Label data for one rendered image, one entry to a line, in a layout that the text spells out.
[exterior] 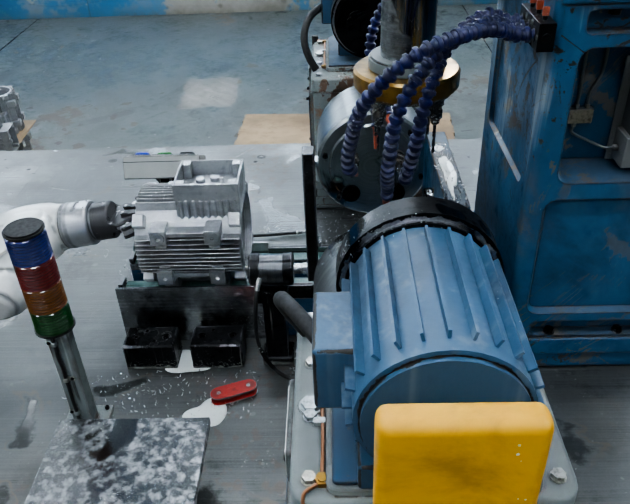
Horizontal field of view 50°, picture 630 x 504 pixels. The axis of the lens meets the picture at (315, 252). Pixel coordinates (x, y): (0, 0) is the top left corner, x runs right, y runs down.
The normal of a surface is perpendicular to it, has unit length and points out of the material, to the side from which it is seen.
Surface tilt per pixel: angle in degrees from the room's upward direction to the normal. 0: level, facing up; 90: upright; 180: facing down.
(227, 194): 90
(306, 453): 0
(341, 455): 0
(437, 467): 90
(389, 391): 90
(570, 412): 0
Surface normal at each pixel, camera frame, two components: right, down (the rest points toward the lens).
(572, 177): -0.04, -0.79
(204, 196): -0.02, 0.57
